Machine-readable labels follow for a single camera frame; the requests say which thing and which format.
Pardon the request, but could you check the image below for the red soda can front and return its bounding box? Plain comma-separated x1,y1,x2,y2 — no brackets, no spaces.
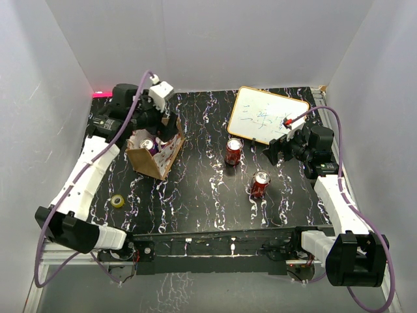
250,170,271,198

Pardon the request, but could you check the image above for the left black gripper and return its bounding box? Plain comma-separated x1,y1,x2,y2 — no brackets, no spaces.
130,91,179,142

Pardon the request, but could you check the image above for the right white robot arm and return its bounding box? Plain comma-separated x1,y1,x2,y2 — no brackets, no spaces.
263,126,389,287

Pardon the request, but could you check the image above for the red soda can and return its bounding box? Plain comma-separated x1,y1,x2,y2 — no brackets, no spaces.
225,138,243,166
250,170,271,198

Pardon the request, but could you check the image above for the brown canvas tote bag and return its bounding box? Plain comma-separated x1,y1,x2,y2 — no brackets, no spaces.
126,118,185,181

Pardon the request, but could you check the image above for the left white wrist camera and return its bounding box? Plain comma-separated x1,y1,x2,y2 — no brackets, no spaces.
149,74,175,112

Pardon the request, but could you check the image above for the purple soda can front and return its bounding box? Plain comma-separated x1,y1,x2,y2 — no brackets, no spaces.
139,138,158,156

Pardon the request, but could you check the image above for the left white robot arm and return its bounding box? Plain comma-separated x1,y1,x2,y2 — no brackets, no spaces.
35,78,179,260

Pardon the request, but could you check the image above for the purple cable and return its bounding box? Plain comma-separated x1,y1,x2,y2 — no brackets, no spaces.
281,106,397,311
33,70,160,288

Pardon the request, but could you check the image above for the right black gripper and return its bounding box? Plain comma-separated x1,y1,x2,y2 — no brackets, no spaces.
263,127,313,165

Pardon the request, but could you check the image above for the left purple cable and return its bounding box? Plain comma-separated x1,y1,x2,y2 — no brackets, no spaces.
33,70,160,288

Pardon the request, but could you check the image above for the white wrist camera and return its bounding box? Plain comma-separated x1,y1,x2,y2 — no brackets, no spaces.
149,74,175,112
282,113,305,141

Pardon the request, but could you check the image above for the yellow tape roll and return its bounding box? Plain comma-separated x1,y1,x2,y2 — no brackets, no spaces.
110,194,124,208

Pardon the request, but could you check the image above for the small whiteboard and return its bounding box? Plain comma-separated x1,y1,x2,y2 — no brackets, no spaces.
227,87,309,144

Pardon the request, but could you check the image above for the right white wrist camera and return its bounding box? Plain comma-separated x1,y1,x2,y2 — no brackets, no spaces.
282,113,305,141

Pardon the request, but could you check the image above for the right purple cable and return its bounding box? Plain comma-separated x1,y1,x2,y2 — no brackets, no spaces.
281,106,397,311

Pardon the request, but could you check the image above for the pink marker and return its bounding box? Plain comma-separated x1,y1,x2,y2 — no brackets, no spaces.
93,91,113,98

